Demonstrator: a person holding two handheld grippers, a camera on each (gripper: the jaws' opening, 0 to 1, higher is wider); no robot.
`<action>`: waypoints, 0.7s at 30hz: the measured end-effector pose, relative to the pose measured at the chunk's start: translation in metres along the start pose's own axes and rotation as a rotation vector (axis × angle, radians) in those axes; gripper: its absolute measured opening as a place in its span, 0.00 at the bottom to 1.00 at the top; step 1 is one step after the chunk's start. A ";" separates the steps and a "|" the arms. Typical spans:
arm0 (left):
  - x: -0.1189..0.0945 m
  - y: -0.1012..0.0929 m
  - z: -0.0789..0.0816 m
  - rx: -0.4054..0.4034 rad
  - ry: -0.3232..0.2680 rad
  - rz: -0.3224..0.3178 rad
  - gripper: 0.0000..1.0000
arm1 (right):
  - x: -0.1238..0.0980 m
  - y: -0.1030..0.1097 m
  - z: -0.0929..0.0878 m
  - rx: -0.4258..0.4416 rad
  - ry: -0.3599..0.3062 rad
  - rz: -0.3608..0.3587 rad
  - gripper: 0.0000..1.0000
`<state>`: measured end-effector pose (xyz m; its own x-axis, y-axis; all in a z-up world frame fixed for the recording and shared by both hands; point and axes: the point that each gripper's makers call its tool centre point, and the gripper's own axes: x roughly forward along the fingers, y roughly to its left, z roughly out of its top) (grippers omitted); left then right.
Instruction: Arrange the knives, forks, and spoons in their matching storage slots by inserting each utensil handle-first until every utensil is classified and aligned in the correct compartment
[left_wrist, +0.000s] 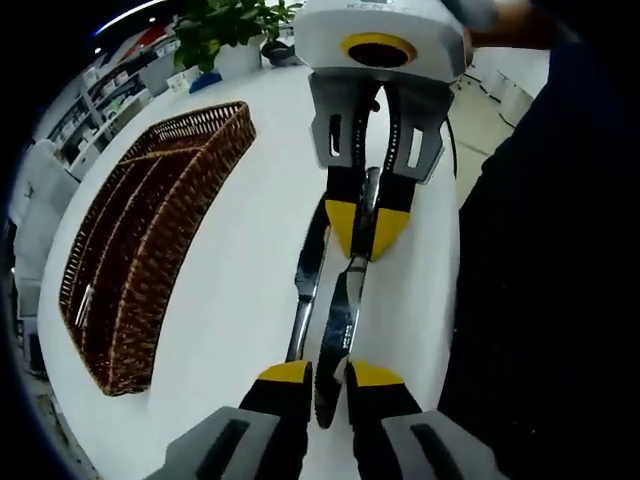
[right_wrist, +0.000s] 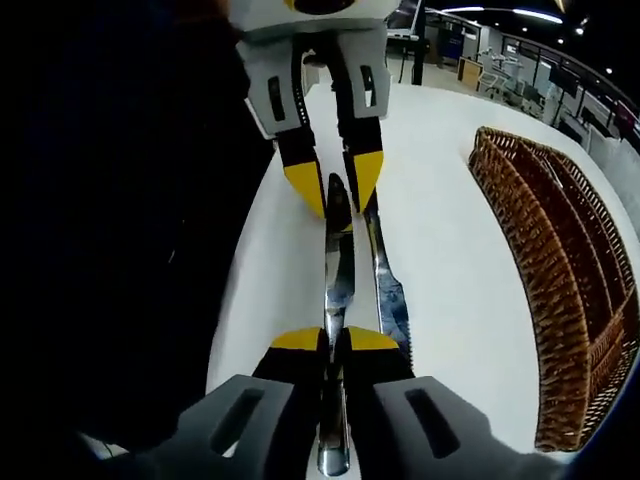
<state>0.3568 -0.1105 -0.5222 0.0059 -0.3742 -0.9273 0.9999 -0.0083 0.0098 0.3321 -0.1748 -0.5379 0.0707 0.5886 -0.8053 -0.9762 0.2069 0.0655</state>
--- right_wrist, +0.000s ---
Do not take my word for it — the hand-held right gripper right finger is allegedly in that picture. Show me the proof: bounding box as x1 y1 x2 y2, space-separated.
336 325 566 480

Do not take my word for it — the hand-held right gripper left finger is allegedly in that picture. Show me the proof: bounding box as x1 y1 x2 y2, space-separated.
144 327 330 480

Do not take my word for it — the silver knife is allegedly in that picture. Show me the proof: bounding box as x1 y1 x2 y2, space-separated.
362 192 417 381
316 172 357 479

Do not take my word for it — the brown wicker utensil storage basket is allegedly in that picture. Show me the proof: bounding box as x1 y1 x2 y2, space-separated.
468 125 640 454

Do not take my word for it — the black tripod stand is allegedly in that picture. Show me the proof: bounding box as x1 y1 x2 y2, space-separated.
409 0 432 86

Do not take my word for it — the wooden box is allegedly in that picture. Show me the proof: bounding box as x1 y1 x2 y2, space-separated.
457 56 484 91

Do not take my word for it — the white laptop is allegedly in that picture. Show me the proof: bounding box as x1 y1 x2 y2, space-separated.
387 0 421 39

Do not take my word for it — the blue board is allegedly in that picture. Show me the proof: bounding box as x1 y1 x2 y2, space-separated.
439 29 464 64

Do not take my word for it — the white office chair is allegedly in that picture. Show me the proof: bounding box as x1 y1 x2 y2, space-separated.
478 64 506 101

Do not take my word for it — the long ceiling strip light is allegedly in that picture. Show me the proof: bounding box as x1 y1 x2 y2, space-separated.
439 5 564 24

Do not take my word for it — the person's dark clothing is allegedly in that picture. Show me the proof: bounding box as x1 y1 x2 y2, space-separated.
0 0 281 451

